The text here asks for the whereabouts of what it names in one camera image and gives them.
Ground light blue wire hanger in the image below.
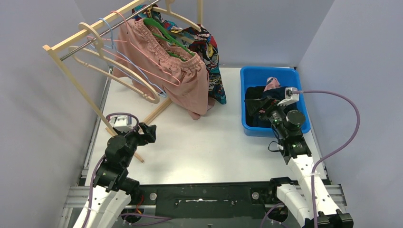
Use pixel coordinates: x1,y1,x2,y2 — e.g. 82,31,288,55
98,18,168,98

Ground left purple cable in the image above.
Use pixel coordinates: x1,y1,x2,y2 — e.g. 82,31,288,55
81,113,140,228

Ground wooden clothes rack frame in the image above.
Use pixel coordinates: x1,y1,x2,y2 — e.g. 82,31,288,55
42,0,205,163

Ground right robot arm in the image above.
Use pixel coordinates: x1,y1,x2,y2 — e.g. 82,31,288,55
244,97,354,228

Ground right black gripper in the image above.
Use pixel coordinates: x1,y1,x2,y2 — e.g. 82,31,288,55
245,95,289,138

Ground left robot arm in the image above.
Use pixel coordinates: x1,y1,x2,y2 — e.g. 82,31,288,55
74,123,157,228

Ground pink wire hanger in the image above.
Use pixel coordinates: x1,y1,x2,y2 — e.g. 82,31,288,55
86,10,182,88

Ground black mesh shorts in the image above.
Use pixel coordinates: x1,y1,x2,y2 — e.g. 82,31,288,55
244,86,271,128

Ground aluminium table frame rail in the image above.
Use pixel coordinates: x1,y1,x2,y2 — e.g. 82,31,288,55
58,79,111,228

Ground beige hanger at back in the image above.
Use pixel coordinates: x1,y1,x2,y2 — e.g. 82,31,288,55
152,0,203,31

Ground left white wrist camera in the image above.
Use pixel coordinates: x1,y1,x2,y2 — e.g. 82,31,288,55
111,115,132,133

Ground colourful comic print shorts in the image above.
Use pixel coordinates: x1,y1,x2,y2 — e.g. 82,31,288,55
134,9,227,105

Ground blue plastic bin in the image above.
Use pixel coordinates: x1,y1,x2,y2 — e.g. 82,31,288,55
240,66,302,138

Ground metal hanging rod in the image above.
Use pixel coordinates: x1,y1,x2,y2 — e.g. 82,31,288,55
52,0,159,61

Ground navy blue shorts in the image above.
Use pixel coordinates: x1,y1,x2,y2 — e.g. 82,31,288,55
248,86,297,128

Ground dusty pink shorts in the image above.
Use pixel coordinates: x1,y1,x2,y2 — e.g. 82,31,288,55
115,19,214,120

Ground pink shark print shorts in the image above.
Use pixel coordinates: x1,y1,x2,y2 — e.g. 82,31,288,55
263,77,281,92

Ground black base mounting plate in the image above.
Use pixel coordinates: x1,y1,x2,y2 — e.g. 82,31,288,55
121,181,280,219

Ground beige wooden hanger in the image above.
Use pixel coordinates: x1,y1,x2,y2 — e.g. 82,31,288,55
68,22,161,105

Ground green plastic hanger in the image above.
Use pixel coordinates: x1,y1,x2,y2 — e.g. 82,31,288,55
143,18,195,57

